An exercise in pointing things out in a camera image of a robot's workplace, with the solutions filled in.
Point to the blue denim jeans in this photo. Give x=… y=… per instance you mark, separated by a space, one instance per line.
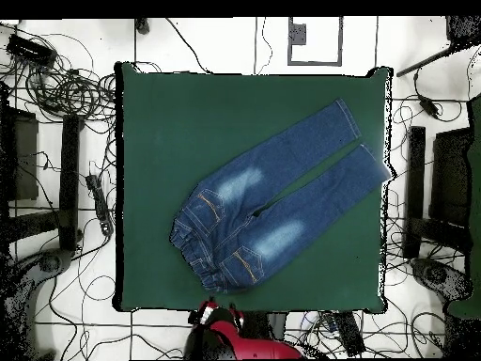
x=263 y=207

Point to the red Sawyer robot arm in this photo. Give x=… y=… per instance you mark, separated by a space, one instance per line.
x=244 y=342

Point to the black flat panel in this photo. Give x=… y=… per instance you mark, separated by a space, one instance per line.
x=451 y=176
x=22 y=158

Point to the black power strip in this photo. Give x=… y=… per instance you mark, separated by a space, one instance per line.
x=99 y=201

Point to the dark green table cloth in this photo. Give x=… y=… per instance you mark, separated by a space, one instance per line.
x=169 y=131

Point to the black upright bar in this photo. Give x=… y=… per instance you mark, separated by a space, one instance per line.
x=415 y=188
x=69 y=180

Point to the small black floor object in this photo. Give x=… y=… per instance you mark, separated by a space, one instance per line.
x=142 y=25

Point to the dark green fabric panel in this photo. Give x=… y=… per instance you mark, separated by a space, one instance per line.
x=476 y=188

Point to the black power adapter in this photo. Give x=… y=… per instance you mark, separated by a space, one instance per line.
x=428 y=105

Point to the black electronics box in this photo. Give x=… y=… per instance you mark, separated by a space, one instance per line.
x=30 y=49

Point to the black tripod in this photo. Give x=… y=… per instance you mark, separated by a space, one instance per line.
x=464 y=28

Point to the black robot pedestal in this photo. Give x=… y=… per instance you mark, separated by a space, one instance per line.
x=263 y=325

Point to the grey floor frame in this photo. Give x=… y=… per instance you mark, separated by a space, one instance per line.
x=297 y=34

